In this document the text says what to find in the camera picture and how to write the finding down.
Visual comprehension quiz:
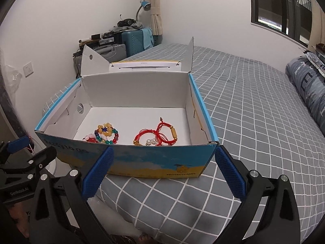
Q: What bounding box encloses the pink bead bracelet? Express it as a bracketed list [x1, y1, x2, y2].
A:
[82, 133, 99, 143]

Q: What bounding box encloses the multicolour glass bead bracelet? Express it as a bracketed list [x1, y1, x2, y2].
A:
[94, 126, 120, 146]

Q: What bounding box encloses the red cord bracelet gold tube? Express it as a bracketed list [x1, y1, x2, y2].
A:
[155, 117, 178, 146]

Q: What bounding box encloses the grey checked bed sheet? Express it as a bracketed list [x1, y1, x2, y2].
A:
[41, 43, 325, 244]

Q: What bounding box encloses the open cardboard shoe box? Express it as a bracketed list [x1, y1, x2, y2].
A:
[35, 42, 219, 179]

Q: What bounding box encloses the grey suitcase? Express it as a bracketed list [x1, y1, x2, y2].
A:
[73, 44, 127, 78]

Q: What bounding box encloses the blue striped folded duvet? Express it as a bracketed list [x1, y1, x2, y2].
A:
[285, 50, 324, 132]

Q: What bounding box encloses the teal suitcase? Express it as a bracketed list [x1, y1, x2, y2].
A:
[121, 29, 144, 57]

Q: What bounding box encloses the light blue cloth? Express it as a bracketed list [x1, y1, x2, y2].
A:
[141, 28, 154, 50]

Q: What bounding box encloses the blue desk lamp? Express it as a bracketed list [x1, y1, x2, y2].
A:
[135, 0, 151, 21]

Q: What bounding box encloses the beige curtain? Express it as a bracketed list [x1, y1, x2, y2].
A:
[150, 0, 163, 36]

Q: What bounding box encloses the dark framed window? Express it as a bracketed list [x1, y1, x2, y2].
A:
[251, 0, 312, 46]

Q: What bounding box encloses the white wall socket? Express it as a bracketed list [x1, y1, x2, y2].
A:
[23, 62, 34, 78]

